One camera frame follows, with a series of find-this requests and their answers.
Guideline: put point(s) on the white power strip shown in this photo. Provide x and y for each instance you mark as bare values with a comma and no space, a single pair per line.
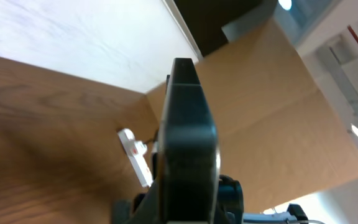
135,151

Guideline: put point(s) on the brown cardboard box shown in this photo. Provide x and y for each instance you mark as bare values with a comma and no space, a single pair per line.
278,135

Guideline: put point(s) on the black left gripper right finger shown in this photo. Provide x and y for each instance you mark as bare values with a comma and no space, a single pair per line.
220,216

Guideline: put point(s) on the Samsung Galaxy smartphone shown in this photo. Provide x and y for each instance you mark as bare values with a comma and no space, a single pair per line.
189,153

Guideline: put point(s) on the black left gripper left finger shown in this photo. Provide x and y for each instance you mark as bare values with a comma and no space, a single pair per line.
145,209

